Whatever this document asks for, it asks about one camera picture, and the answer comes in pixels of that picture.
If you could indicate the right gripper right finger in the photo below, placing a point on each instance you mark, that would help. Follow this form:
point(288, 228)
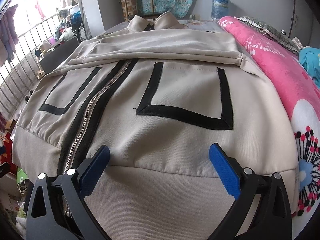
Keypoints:
point(261, 208)

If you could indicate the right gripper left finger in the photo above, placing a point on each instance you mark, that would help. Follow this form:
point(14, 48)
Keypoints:
point(57, 209)

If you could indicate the beige zip jacket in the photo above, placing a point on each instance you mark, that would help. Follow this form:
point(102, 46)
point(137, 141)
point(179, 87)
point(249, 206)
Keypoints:
point(158, 97)

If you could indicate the pink floral blanket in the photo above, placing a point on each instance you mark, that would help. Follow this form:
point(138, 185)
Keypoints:
point(299, 95)

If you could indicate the metal balcony railing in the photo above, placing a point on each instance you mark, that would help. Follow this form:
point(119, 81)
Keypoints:
point(21, 54)

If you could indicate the dark low cabinet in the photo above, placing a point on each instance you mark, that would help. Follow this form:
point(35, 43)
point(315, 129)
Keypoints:
point(53, 59)

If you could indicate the light blue cloth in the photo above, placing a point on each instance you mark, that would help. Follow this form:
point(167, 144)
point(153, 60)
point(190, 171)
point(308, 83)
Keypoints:
point(309, 59)

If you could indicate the grey patterned pillow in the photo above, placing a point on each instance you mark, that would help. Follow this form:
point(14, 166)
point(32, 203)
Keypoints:
point(270, 31)

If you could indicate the white floral bed sheet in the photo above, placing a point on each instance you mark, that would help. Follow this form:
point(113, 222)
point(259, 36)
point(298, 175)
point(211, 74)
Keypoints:
point(208, 26)

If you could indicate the blue water jug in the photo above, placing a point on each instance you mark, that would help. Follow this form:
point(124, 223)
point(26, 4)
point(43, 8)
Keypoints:
point(220, 8)

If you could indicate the patterned box on chair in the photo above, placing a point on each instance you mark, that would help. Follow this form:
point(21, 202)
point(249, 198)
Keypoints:
point(129, 8)

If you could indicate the wooden chair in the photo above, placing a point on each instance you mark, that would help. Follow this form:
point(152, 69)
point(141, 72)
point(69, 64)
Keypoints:
point(152, 14)

